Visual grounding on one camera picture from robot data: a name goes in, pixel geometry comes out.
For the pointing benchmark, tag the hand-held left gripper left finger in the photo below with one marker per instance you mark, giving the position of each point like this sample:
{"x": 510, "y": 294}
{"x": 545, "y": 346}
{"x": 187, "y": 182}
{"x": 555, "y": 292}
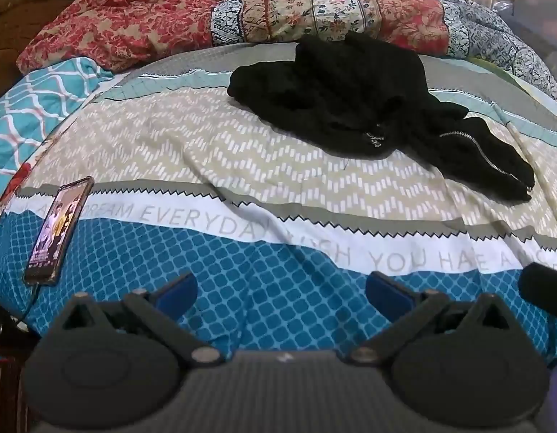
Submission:
{"x": 177, "y": 297}

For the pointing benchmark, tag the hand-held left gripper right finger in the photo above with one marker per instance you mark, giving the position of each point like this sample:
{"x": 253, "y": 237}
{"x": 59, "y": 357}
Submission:
{"x": 386, "y": 294}

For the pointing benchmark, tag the black pants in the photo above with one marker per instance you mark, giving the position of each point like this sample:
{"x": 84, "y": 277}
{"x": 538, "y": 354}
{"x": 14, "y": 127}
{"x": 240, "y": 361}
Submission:
{"x": 350, "y": 99}

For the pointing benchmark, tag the printed patchwork bed sheet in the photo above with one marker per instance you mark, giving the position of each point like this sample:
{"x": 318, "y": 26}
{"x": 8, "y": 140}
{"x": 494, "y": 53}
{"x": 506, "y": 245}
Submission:
{"x": 260, "y": 216}

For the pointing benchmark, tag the smartphone in dark case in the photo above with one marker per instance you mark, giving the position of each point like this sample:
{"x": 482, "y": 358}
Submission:
{"x": 57, "y": 230}

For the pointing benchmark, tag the teal lattice pillow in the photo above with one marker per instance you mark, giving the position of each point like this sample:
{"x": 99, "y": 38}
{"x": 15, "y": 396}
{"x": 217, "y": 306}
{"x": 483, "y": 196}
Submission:
{"x": 30, "y": 103}

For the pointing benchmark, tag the translucent plastic storage box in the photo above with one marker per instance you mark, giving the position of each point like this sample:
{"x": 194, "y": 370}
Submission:
{"x": 542, "y": 9}

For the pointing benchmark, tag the red floral quilt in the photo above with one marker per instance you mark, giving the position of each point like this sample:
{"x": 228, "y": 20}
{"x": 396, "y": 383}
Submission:
{"x": 170, "y": 13}

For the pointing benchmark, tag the carved wooden headboard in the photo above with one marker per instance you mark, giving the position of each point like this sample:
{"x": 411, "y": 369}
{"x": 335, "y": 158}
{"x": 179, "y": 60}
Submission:
{"x": 12, "y": 13}

